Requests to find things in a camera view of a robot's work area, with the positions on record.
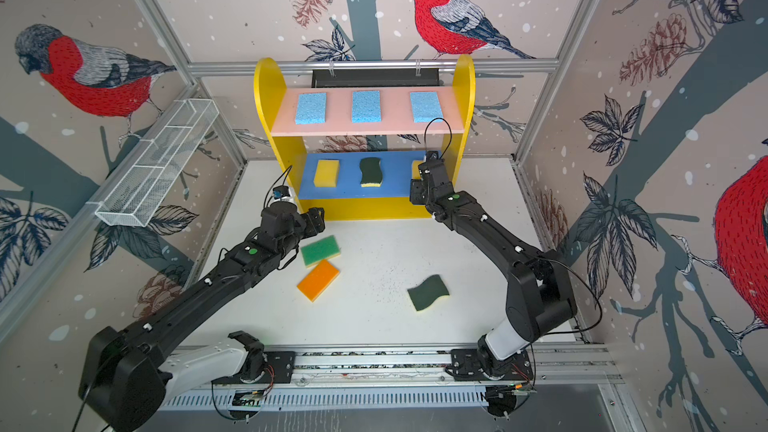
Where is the yellow sponge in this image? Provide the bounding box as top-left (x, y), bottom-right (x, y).
top-left (411, 160), bottom-right (423, 180)
top-left (313, 159), bottom-right (340, 188)

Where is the green topped sponge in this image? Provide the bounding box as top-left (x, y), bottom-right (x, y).
top-left (300, 235), bottom-right (341, 268)

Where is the dark green wavy scourer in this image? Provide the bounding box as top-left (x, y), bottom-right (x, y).
top-left (359, 157), bottom-right (383, 188)
top-left (407, 274), bottom-right (450, 312)

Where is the orange topped sponge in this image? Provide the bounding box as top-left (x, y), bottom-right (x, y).
top-left (297, 259), bottom-right (340, 302)

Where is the light blue sponge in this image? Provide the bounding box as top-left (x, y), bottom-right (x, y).
top-left (351, 90), bottom-right (382, 124)
top-left (409, 91), bottom-right (443, 123)
top-left (294, 93), bottom-right (327, 125)

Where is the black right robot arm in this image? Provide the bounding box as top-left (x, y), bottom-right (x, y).
top-left (409, 151), bottom-right (577, 378)

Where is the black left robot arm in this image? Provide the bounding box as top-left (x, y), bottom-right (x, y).
top-left (78, 201), bottom-right (325, 431)

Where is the yellow shelf unit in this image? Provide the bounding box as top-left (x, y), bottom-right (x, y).
top-left (253, 55), bottom-right (476, 221)

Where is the black bar behind shelf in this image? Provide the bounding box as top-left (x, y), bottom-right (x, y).
top-left (311, 68), bottom-right (442, 88)

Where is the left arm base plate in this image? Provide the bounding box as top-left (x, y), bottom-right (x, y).
top-left (213, 351), bottom-right (296, 385)

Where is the white wire mesh basket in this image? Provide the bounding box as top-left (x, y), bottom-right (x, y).
top-left (95, 98), bottom-right (219, 227)

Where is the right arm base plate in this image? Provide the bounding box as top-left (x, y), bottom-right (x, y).
top-left (444, 348), bottom-right (534, 382)

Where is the aluminium front rail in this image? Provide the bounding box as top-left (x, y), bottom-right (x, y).
top-left (131, 344), bottom-right (625, 391)

